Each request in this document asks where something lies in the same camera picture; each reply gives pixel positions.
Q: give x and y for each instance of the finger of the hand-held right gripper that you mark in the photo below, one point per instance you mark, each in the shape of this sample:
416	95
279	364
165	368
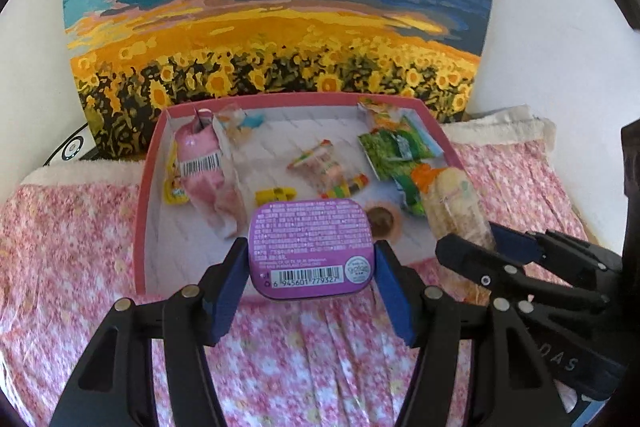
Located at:
470	262
515	242

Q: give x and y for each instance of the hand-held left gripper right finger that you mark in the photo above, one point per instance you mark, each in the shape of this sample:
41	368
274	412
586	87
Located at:
395	292

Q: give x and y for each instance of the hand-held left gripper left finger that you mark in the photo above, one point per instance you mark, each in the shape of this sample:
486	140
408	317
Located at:
227	292

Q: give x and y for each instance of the orange cracker packet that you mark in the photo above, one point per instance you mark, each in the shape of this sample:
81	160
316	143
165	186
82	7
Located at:
455	202

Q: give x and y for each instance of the purple tin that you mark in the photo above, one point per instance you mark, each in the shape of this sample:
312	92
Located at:
310	247

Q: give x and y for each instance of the pink jelly pouch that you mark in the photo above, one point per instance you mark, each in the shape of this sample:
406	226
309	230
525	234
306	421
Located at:
205	177

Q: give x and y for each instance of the clear blue-edged snack packet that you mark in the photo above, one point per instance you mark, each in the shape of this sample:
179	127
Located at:
240	124

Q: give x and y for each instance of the pink cardboard box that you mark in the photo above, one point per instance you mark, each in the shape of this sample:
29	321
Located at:
310	127

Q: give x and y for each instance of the brown ball snack packet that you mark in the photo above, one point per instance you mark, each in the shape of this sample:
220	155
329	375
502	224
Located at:
382	221

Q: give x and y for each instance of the yellow candy packet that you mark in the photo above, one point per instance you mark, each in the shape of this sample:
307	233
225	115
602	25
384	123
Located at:
275	195

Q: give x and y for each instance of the yellow round snack packet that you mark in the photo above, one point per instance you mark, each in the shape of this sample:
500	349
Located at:
175	192

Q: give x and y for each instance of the rainbow striped candy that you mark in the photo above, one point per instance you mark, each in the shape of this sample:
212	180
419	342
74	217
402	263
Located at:
350	186

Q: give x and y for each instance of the pink floral cloth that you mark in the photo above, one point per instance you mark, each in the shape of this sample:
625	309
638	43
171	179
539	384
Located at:
500	122

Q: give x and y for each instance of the green orange-topped snack packet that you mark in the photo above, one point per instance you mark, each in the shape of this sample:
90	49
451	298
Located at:
395	147

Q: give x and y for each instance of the pink floral blanket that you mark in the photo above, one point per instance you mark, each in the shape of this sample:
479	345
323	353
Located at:
75	232

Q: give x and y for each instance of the white round device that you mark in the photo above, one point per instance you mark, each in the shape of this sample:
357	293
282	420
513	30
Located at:
72	149

